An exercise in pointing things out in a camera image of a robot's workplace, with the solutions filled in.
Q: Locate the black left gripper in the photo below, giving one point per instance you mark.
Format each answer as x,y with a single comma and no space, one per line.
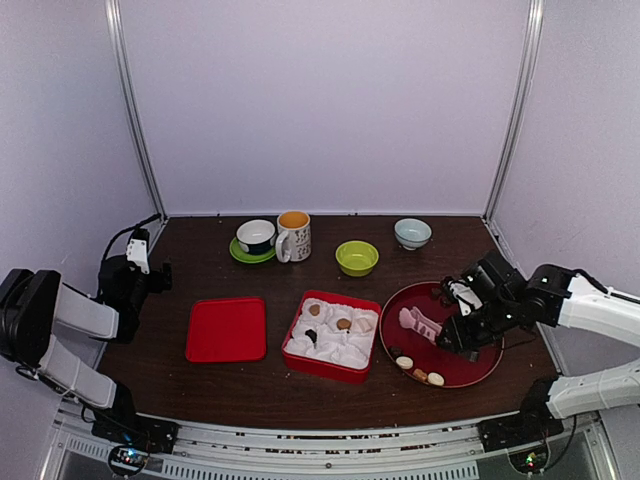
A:
158,284

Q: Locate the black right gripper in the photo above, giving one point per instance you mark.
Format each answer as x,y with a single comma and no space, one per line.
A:
459,340

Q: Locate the pink tongs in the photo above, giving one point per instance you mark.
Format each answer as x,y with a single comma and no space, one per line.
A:
413,319

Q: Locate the white spiral chocolate front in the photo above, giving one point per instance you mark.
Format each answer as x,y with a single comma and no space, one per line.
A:
436,379

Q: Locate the white spiral chocolate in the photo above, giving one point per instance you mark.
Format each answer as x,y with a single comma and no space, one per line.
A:
404,362
436,379

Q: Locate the tan caramel chocolate front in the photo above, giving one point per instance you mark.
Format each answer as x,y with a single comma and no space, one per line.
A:
420,375

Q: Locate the red tin lid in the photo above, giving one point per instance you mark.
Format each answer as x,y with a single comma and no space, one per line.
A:
227,331

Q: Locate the light brown chocolate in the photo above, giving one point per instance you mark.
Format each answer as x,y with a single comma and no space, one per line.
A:
343,324

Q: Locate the red tin box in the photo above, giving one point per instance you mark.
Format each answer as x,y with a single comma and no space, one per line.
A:
327,370

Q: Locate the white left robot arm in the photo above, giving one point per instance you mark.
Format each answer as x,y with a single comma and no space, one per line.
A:
37,306

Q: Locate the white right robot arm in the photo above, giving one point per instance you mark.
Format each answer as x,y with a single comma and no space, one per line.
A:
572,298

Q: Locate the round red tray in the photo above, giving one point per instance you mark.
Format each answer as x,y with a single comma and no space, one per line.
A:
456,370

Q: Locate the pale blue ceramic bowl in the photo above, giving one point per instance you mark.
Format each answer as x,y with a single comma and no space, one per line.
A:
412,233

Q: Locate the lime green bowl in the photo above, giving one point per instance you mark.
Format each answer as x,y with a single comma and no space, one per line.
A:
356,258

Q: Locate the white dark-banded cup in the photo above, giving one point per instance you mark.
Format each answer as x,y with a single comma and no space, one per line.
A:
256,237

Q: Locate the patterned mug yellow inside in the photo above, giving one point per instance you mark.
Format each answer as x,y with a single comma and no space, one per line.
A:
293,243

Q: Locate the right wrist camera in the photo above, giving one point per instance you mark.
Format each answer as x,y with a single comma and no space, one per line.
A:
460,294

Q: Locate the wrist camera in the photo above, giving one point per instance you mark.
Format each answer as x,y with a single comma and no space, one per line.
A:
460,294
137,249

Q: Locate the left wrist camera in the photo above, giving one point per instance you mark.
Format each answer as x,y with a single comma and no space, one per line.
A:
137,249

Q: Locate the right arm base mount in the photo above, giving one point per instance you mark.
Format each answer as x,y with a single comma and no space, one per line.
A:
524,436

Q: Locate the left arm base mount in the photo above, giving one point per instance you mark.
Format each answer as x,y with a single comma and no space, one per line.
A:
133,447

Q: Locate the aluminium front rail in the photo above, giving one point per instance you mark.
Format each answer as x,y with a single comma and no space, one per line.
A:
451,450

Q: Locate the left aluminium frame post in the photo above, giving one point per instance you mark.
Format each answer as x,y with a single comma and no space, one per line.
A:
117,38

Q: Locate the aluminium frame post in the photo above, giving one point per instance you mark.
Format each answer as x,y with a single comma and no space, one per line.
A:
117,38
527,67

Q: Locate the right aluminium frame post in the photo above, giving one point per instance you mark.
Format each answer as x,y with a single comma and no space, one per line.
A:
527,67

